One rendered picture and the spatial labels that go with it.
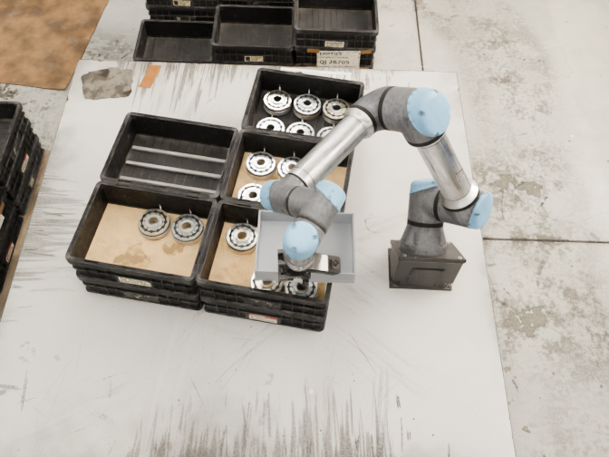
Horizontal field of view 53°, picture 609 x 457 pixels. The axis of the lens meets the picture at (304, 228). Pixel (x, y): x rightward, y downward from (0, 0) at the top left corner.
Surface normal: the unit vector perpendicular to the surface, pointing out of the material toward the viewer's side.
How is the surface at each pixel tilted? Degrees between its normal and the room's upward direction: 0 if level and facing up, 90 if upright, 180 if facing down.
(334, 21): 0
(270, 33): 0
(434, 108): 54
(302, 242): 14
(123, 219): 0
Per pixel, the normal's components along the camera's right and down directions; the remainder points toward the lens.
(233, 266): 0.03, -0.52
